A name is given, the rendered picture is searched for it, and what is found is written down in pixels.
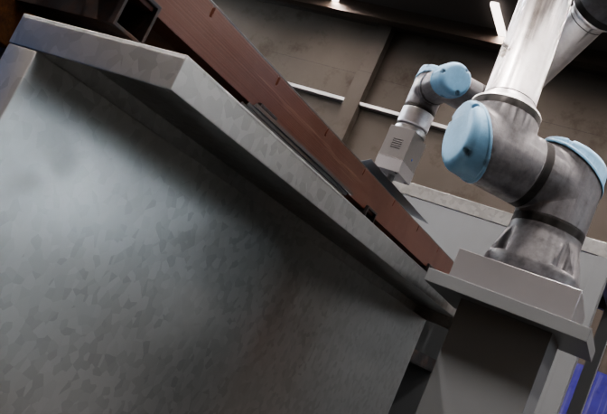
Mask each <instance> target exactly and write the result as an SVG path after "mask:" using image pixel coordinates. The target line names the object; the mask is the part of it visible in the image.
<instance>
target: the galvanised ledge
mask: <svg viewBox="0 0 607 414"><path fill-rule="evenodd" d="M9 43H12V44H16V45H19V46H22V47H25V48H28V49H32V50H35V51H37V52H39V53H41V54H42V55H44V56H45V57H46V58H48V59H49V60H51V61H53V62H54V63H56V64H57V65H58V66H60V67H61V68H63V69H64V70H65V71H67V72H68V73H69V74H71V75H72V76H74V77H75V78H77V79H78V80H80V81H81V82H83V83H84V84H86V85H87V86H89V87H90V88H92V89H93V90H95V91H96V92H97V93H98V94H100V95H101V96H103V97H104V98H106V99H107V100H109V101H110V102H112V103H113V104H115V105H116V106H118V107H119V108H121V109H122V110H124V111H125V112H126V113H127V114H129V115H130V116H131V117H133V118H135V119H136V120H138V121H139V122H141V123H142V124H143V125H145V126H146V127H148V128H150V129H151V130H153V131H154V132H155V133H156V134H157V135H159V136H161V137H162V138H164V139H165V140H166V141H168V142H169V143H171V144H172V145H174V146H176V147H177V148H178V149H180V150H181V151H183V152H184V153H185V154H186V155H188V156H190V157H191V158H192V159H194V160H195V161H197V162H198V163H200V164H201V165H203V166H204V167H206V168H207V169H209V170H210V171H212V172H213V173H214V174H215V175H217V176H218V177H220V178H221V179H223V180H224V181H226V182H227V183H229V184H230V185H232V186H233V187H235V188H236V189H238V190H239V191H240V192H242V193H243V194H245V195H246V196H247V197H249V198H250V199H251V200H253V201H254V202H256V203H258V204H259V205H261V206H262V207H263V208H265V209H266V210H268V211H269V212H271V213H273V214H274V215H275V216H276V217H277V218H279V219H280V220H282V221H284V222H285V223H287V224H288V225H289V226H291V227H292V228H294V229H295V230H297V231H299V232H300V233H301V234H303V235H304V236H305V237H306V238H308V239H309V240H311V241H312V242H314V243H315V244H317V245H318V246H320V247H321V248H323V249H324V250H326V251H327V252H329V253H330V254H332V255H333V256H334V257H335V258H336V259H338V260H340V261H341V262H343V263H344V264H346V265H347V266H348V267H350V268H352V269H353V270H355V271H356V272H358V273H359V274H361V275H362V276H363V277H364V278H366V279H367V280H369V281H370V282H372V283H373V284H374V285H376V286H377V287H379V288H381V289H382V290H384V291H385V292H386V293H388V294H389V295H391V296H392V297H394V298H395V299H396V300H397V301H399V302H400V303H402V304H403V305H405V306H407V307H408V308H409V309H411V310H412V311H414V312H415V313H417V314H418V315H420V316H421V317H423V318H424V319H425V320H427V321H429V322H432V323H434V324H437V325H440V326H442V327H444V328H447V329H449V328H450V325H451V323H452V320H453V317H454V315H455V312H456V310H457V309H456V308H453V307H452V306H451V305H450V304H449V303H448V302H447V301H446V300H445V299H444V298H443V297H442V296H441V295H440V294H439V293H438V292H437V291H436V290H434V289H433V288H432V287H431V286H430V285H429V284H428V283H427V282H426V281H425V275H426V273H427V272H426V271H425V270H424V269H423V268H421V267H420V266H419V265H418V264H417V263H416V262H415V261H414V260H413V259H411V258H410V257H409V256H408V255H407V254H406V253H405V252H404V251H403V250H402V249H401V248H399V247H398V245H397V244H396V243H395V242H394V241H392V240H391V239H390V238H389V237H388V236H387V235H386V234H385V233H384V232H382V231H381V230H380V229H379V228H378V227H377V226H376V225H375V224H374V223H372V222H371V221H370V220H369V219H368V218H367V217H366V216H365V215H363V214H362V213H361V212H360V211H359V210H358V209H357V208H356V207H355V206H353V205H352V204H351V203H350V202H349V201H348V200H347V199H346V198H345V197H343V196H342V195H341V194H340V193H339V192H338V191H337V190H336V189H334V188H333V187H332V186H331V185H330V184H329V183H328V182H327V181H326V180H324V179H323V178H322V177H321V176H320V175H319V174H318V173H317V172H315V171H314V170H313V169H312V168H311V167H310V166H309V165H308V164H307V163H306V162H305V161H304V160H303V159H302V158H301V157H300V156H299V155H298V154H296V153H295V152H294V151H293V150H292V149H291V148H290V147H289V146H287V145H286V144H285V143H284V142H283V141H282V140H281V139H280V138H279V137H278V136H276V135H275V134H274V133H273V132H272V131H271V130H270V129H269V128H268V127H266V126H265V125H264V124H263V123H262V122H261V121H260V120H259V119H257V118H256V117H255V116H254V115H253V114H252V113H251V112H250V111H249V110H247V109H246V108H245V107H244V106H243V105H242V104H241V103H240V102H238V101H237V100H236V99H235V98H234V97H233V96H232V95H231V94H230V93H228V92H227V91H226V90H225V89H224V88H223V87H222V86H221V85H220V84H218V82H217V81H215V80H214V79H213V78H212V77H211V76H210V75H209V74H208V73H207V72H206V71H205V70H204V69H203V68H202V67H200V66H199V65H198V64H197V63H196V62H195V61H194V60H193V59H192V58H190V57H189V56H188V55H186V54H182V53H178V52H172V51H168V50H165V49H161V48H157V47H154V46H151V45H147V44H143V43H140V42H133V41H129V40H126V39H122V38H118V37H116V36H112V35H108V34H104V33H98V32H94V31H91V30H87V29H83V28H80V27H77V26H73V25H69V24H63V23H59V22H55V21H52V20H48V19H45V18H41V17H38V16H34V15H30V14H23V17H22V19H21V20H20V22H19V24H18V25H17V27H16V29H15V30H14V33H13V35H12V37H11V39H10V41H9Z"/></svg>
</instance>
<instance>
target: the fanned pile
mask: <svg viewBox="0 0 607 414"><path fill-rule="evenodd" d="M240 103H241V104H242V105H243V106H244V107H245V108H246V109H247V110H249V111H250V112H251V113H252V114H253V115H254V116H255V117H256V118H257V119H259V120H260V121H261V122H262V123H263V124H264V125H265V126H266V127H268V128H269V129H270V130H271V131H272V132H273V133H274V134H275V135H276V136H278V137H279V138H280V139H281V140H282V141H283V142H284V143H285V144H286V145H287V146H289V147H290V148H291V149H292V150H293V151H294V152H295V153H296V154H298V155H299V156H300V157H301V158H302V159H303V160H304V161H305V162H306V163H307V164H308V165H309V166H310V167H311V168H312V169H313V170H314V171H315V172H317V173H318V174H319V175H320V176H321V177H322V178H323V179H324V180H326V181H327V182H328V183H329V184H330V185H331V186H332V187H333V188H334V189H336V190H337V191H338V192H339V193H340V194H344V195H346V194H349V195H351V196H353V194H354V193H353V192H352V191H351V190H350V189H349V188H348V187H347V186H345V185H344V184H343V183H342V182H341V181H340V180H339V179H338V178H337V177H336V176H335V175H334V174H333V173H331V172H330V171H329V170H328V169H327V168H326V167H325V166H324V165H323V164H322V163H321V162H320V161H319V160H317V159H316V158H315V157H314V156H313V155H312V154H311V153H310V152H309V151H308V150H307V149H306V148H305V147H303V146H302V145H301V144H300V143H299V142H298V141H297V140H296V139H295V138H294V137H293V136H292V135H290V134H289V133H288V132H287V131H286V130H285V129H284V128H283V127H282V126H281V125H280V124H279V123H278V122H277V121H275V120H274V119H273V118H272V117H271V116H270V115H269V114H268V113H267V112H266V111H265V110H264V109H263V108H261V107H260V106H259V105H258V104H257V103H256V104H255V105H252V104H251V103H250V102H248V103H247V104H245V103H244V102H243V101H242V102H240Z"/></svg>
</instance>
